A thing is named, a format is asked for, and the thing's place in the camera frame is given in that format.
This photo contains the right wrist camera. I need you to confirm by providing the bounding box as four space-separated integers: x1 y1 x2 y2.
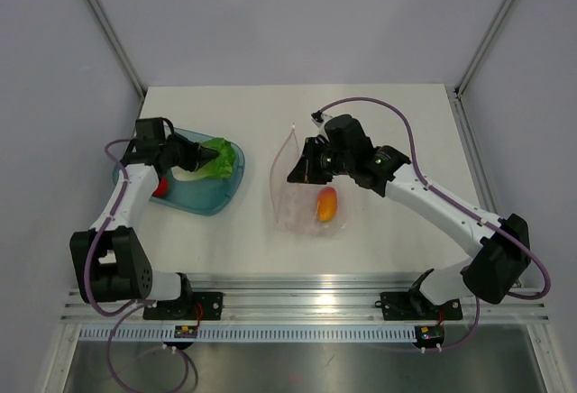
311 110 332 130

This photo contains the teal plastic container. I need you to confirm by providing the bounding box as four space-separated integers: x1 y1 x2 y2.
106 127 245 224

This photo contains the red tomato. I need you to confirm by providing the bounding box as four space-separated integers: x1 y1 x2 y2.
152 178 169 198

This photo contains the left aluminium corner post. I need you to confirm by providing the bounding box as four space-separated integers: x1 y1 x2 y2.
84 0 147 104

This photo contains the aluminium frame rail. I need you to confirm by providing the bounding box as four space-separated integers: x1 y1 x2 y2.
60 274 550 325

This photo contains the clear pink zip top bag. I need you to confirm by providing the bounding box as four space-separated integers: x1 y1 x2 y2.
269 128 348 238

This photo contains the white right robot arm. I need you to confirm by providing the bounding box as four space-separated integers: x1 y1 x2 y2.
287 114 530 319

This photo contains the right aluminium corner post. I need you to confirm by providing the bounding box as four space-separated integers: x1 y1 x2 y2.
454 0 517 100

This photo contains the red orange mango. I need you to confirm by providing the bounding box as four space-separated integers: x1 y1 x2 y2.
316 187 338 223

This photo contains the white slotted cable duct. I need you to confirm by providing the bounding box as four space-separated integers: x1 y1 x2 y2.
79 324 416 343

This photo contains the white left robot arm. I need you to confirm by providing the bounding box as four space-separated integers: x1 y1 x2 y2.
69 117 219 319

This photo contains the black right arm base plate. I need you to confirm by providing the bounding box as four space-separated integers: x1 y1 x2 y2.
374 291 463 321

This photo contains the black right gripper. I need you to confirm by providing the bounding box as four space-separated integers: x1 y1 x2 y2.
288 137 354 185

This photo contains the aluminium corner post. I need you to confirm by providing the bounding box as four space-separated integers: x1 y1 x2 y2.
454 0 517 100
84 0 147 104

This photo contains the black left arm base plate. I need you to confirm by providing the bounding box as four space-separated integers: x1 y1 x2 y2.
142 291 224 321

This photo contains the green lettuce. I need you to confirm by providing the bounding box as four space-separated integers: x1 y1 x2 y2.
171 138 236 182

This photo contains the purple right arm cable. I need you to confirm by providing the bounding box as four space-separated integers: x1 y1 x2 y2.
315 96 552 353

